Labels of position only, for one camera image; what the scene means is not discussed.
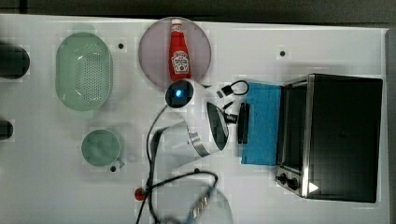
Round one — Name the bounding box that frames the green perforated colander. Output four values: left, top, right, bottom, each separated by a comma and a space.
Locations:
55, 24, 113, 119

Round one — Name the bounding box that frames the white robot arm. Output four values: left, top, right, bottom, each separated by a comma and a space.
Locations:
146, 79, 234, 224

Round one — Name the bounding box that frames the red ketchup bottle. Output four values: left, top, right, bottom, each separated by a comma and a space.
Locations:
168, 19, 191, 81

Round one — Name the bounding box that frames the dark red strawberry toy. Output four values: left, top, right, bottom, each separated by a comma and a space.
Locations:
134, 188, 147, 202

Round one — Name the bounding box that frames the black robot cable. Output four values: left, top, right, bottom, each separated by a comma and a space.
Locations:
134, 79, 250, 224

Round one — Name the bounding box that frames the green cup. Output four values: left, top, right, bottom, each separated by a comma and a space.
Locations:
81, 129, 125, 172

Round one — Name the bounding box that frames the black cylinder post lower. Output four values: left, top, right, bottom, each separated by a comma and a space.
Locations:
0, 120, 14, 140

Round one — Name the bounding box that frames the black cylinder post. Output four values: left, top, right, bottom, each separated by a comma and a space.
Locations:
0, 45, 30, 79
0, 120, 14, 140

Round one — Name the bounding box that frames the black cylinder post upper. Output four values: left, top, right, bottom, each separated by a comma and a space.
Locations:
0, 45, 30, 79

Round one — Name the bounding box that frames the grey round plate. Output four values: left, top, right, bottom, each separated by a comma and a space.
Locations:
138, 17, 212, 91

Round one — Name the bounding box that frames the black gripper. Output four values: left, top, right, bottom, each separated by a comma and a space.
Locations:
215, 85, 238, 124

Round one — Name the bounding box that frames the black toaster oven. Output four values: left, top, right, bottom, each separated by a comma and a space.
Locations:
276, 74, 383, 203

